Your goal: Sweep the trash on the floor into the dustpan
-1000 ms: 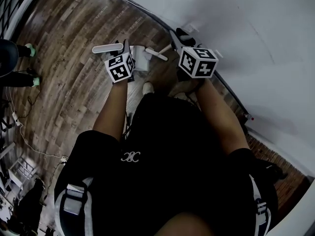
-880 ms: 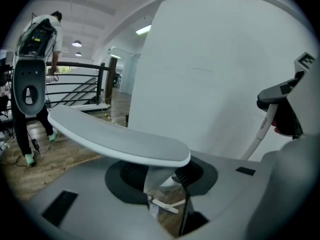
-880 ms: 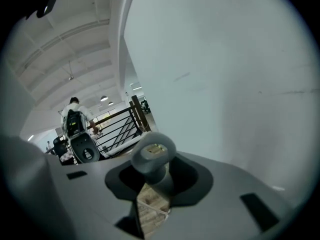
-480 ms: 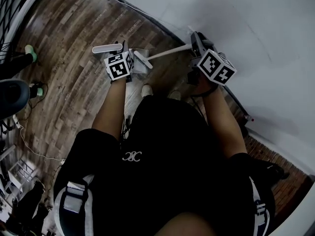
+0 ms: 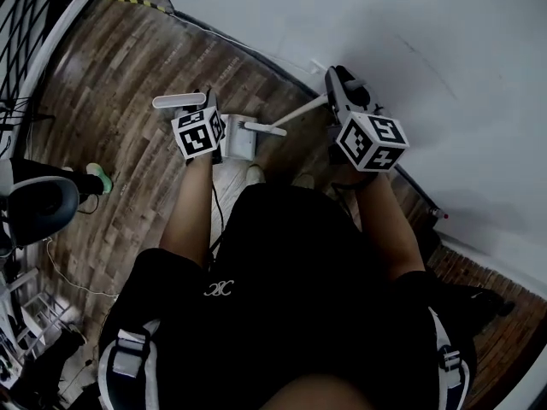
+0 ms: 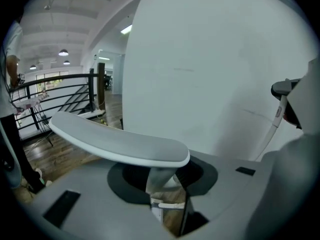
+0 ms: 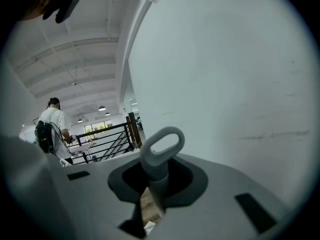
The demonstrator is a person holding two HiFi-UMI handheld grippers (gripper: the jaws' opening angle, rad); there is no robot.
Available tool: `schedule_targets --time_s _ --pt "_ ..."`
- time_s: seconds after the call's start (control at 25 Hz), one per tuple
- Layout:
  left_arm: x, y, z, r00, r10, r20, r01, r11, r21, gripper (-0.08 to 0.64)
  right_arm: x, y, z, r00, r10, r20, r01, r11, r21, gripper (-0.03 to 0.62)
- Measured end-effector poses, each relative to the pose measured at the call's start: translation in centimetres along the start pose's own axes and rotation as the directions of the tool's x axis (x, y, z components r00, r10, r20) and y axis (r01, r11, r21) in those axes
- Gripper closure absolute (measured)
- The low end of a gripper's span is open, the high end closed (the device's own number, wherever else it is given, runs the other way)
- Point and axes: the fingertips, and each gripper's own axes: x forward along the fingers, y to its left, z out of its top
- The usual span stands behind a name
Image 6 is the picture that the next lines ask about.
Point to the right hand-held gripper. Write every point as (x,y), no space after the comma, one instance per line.
(307,96)

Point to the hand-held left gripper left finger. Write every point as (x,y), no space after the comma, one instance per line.
(100,221)

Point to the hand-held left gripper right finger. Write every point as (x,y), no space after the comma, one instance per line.
(225,204)

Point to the person's light grey clothing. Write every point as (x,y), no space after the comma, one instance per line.
(287,189)

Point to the pale teal curved object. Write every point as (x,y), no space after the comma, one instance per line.
(11,164)

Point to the pink ironing board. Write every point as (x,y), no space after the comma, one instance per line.
(27,104)

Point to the black metal railing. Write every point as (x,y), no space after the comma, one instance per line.
(62,77)

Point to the dome pendant lamp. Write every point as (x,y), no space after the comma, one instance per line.
(66,62)
(63,52)
(32,67)

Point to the long ceiling light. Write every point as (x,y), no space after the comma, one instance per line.
(126,29)

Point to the dark wooden post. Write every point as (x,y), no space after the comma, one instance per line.
(101,89)

